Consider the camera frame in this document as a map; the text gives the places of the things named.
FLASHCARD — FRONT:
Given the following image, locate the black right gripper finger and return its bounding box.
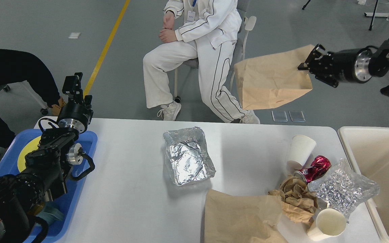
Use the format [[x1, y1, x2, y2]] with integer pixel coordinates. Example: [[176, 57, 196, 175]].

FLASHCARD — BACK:
[[311, 70, 339, 88], [298, 44, 332, 72]]

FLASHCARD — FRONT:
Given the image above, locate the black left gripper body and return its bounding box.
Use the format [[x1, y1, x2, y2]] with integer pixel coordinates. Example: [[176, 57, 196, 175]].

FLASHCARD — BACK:
[[57, 102, 93, 134]]

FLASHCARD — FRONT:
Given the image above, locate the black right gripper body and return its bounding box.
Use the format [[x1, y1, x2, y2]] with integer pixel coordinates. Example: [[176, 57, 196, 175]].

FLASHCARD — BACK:
[[326, 48, 373, 84]]

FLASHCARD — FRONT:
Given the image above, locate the yellow plastic plate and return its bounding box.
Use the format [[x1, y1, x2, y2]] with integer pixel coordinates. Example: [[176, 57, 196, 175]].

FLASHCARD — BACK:
[[17, 136, 41, 172]]

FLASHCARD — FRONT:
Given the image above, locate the brown paper bag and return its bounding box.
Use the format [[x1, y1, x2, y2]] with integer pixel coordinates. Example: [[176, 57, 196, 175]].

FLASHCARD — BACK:
[[234, 45, 314, 110], [204, 190, 286, 243]]

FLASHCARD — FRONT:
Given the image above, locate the white paper cup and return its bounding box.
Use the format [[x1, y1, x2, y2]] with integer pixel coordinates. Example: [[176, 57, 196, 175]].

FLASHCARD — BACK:
[[287, 134, 316, 170]]

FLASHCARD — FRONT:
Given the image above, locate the dark teal mug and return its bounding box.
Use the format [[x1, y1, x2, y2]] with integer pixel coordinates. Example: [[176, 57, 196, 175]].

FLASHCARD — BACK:
[[37, 201, 65, 226]]

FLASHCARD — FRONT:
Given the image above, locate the aluminium foil tray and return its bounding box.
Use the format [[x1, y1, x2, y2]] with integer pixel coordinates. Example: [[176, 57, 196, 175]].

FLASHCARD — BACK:
[[163, 127, 216, 186]]

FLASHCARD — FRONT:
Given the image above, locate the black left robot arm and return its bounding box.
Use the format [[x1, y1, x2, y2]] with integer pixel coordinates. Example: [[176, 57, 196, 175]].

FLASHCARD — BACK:
[[0, 72, 95, 243]]

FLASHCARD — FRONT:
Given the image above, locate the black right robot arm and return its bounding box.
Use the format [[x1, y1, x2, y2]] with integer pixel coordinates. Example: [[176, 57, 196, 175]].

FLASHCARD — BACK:
[[298, 39, 389, 97]]

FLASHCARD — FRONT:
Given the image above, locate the tan work boot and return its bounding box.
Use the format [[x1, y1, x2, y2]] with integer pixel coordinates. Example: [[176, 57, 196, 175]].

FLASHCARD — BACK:
[[49, 97, 66, 116]]

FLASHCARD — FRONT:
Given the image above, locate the blue plastic tray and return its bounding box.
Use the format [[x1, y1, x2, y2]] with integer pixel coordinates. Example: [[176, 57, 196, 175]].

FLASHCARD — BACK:
[[0, 129, 98, 243]]

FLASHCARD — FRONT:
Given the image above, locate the clear floor plate right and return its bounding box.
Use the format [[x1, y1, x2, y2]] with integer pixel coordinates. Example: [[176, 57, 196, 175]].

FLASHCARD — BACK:
[[289, 110, 306, 123]]

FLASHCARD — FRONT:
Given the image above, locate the clear floor plate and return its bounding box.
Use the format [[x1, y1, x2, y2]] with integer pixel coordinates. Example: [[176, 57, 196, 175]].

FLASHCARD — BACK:
[[289, 110, 306, 123], [271, 110, 288, 123]]

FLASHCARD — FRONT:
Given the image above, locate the white paper scrap on floor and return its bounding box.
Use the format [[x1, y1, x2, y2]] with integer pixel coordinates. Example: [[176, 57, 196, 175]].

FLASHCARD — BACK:
[[68, 32, 81, 39]]

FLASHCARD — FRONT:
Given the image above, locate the clear floor plate left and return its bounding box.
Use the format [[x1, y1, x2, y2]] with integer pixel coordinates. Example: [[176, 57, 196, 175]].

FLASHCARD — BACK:
[[271, 110, 288, 123]]

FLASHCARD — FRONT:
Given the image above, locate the person in black trousers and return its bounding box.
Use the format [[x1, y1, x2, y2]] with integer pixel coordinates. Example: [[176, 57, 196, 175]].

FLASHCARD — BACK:
[[0, 49, 60, 148]]

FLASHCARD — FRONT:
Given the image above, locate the red round object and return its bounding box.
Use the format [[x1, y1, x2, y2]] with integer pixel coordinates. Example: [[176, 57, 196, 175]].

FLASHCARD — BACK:
[[293, 155, 331, 184]]

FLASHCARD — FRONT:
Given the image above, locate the beige plastic bin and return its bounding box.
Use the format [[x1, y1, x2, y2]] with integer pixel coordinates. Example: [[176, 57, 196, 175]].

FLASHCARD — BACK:
[[338, 127, 389, 243]]

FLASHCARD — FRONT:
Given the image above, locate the clear plastic wrapper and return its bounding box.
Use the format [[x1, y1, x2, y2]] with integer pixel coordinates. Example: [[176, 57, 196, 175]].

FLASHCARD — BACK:
[[308, 158, 380, 220]]

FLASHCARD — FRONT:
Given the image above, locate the person in white tracksuit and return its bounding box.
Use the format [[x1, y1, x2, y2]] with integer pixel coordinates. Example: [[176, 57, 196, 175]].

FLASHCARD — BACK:
[[142, 0, 260, 124]]

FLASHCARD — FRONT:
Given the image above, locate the crumpled brown paper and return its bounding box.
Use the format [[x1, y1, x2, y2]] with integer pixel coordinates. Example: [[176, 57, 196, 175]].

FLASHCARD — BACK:
[[268, 175, 318, 225]]

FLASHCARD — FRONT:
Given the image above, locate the white cup lower right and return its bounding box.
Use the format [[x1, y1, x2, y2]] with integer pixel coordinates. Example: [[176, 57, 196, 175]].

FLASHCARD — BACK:
[[307, 209, 347, 241]]

